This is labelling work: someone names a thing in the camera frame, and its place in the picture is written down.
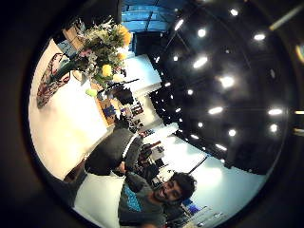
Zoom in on black office chair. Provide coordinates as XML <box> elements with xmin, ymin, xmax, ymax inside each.
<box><xmin>111</xmin><ymin>85</ymin><xmax>136</xmax><ymax>106</ymax></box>

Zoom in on wooden cabinet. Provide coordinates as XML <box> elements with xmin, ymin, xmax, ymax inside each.
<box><xmin>94</xmin><ymin>96</ymin><xmax>120</xmax><ymax>126</ymax></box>

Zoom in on group of ceiling lamps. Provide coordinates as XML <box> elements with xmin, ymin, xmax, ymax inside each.
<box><xmin>154</xmin><ymin>8</ymin><xmax>285</xmax><ymax>153</ymax></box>

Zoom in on mixed yellow and white flower bouquet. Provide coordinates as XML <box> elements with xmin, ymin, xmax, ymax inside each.
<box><xmin>62</xmin><ymin>17</ymin><xmax>133</xmax><ymax>99</ymax></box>

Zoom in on the person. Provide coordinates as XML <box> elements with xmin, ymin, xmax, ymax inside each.
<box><xmin>117</xmin><ymin>171</ymin><xmax>198</xmax><ymax>228</ymax></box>

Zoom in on blue lit monitor screen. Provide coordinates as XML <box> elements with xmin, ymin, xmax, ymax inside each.
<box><xmin>184</xmin><ymin>202</ymin><xmax>203</xmax><ymax>217</ymax></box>

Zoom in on wooden shelf unit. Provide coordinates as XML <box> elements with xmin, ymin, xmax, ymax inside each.
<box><xmin>61</xmin><ymin>25</ymin><xmax>86</xmax><ymax>52</ymax></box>

